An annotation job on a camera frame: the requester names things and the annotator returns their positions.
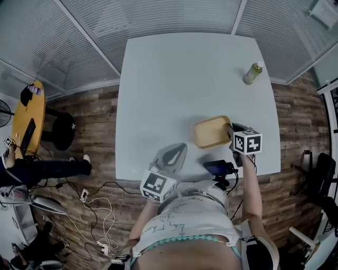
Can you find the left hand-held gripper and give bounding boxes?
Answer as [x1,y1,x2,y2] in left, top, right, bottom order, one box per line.
[139,142,189,204]

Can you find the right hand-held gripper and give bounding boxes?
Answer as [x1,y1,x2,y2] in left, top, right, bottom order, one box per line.
[226,122,263,168]

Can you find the tan shallow tray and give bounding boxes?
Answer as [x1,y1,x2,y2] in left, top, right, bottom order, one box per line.
[192,115,233,148]

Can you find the yellow box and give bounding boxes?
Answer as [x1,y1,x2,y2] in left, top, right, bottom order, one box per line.
[194,138,232,151]

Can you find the person's right forearm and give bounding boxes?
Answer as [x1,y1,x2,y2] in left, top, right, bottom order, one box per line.
[240,153,265,226]

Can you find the person's left forearm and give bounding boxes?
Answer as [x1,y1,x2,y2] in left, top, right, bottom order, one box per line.
[128,201,159,241]

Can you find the person's white printed shirt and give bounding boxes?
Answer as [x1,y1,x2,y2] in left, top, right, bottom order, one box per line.
[130,181,242,264]

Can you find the green tea bottle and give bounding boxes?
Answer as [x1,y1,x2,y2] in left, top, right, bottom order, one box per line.
[242,61,264,85]

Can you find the black office chair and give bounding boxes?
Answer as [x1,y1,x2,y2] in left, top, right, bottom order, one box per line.
[290,149,338,233]

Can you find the black round stool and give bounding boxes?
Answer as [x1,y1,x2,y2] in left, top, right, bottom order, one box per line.
[43,107,76,152]

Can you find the grey office chair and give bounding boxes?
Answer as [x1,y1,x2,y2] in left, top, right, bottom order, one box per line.
[31,195,67,215]

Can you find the round yellow table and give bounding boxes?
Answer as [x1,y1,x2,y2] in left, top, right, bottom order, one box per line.
[11,80,46,159]

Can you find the black keyboard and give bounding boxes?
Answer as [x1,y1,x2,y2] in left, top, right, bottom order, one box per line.
[19,118,36,157]

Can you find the large white paper notice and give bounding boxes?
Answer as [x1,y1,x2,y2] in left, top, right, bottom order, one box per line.
[308,0,338,30]

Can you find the purple label bottle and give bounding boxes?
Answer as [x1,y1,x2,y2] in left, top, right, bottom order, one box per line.
[27,83,44,96]

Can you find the black bag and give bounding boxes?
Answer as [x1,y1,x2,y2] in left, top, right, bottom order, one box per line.
[10,221,70,270]

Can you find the black pouch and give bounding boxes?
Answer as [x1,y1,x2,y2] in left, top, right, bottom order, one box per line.
[20,86,34,107]

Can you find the black floor fan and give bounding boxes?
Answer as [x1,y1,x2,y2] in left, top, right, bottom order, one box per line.
[0,99,15,129]

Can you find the black phone on mount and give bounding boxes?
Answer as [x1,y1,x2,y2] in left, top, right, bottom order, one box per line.
[202,159,239,191]

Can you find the black cable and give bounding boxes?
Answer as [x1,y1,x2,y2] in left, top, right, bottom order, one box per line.
[54,180,145,254]

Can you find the white cable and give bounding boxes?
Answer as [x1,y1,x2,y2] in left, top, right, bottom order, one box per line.
[42,196,117,250]

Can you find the grey harness strap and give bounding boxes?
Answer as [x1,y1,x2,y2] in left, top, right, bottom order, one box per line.
[110,245,133,270]
[239,220,256,270]

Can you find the white chair frame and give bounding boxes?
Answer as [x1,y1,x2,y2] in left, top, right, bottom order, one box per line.
[288,226,338,267]

